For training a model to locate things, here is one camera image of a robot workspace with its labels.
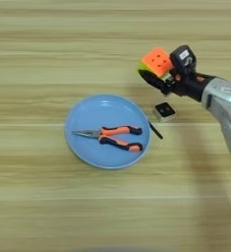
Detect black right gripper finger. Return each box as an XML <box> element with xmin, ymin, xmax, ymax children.
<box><xmin>139</xmin><ymin>69</ymin><xmax>172</xmax><ymax>96</ymax></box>

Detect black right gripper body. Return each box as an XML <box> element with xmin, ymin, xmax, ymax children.
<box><xmin>166</xmin><ymin>70</ymin><xmax>216</xmax><ymax>103</ymax></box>

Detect colourful puzzle cube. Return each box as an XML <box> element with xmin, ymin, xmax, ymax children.
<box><xmin>138</xmin><ymin>46</ymin><xmax>175</xmax><ymax>82</ymax></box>

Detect small black silver square box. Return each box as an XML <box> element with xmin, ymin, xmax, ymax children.
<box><xmin>152</xmin><ymin>101</ymin><xmax>178</xmax><ymax>123</ymax></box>

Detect thin black stick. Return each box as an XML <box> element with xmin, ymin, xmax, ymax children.
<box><xmin>147</xmin><ymin>120</ymin><xmax>164</xmax><ymax>141</ymax></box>

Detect black box with white label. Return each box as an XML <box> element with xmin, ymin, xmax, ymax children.
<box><xmin>169</xmin><ymin>44</ymin><xmax>198</xmax><ymax>75</ymax></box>

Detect blue round plate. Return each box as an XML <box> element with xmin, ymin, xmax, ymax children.
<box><xmin>64</xmin><ymin>94</ymin><xmax>152</xmax><ymax>170</ymax></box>

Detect orange black needle-nose pliers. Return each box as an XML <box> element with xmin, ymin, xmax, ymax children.
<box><xmin>72</xmin><ymin>125</ymin><xmax>144</xmax><ymax>153</ymax></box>

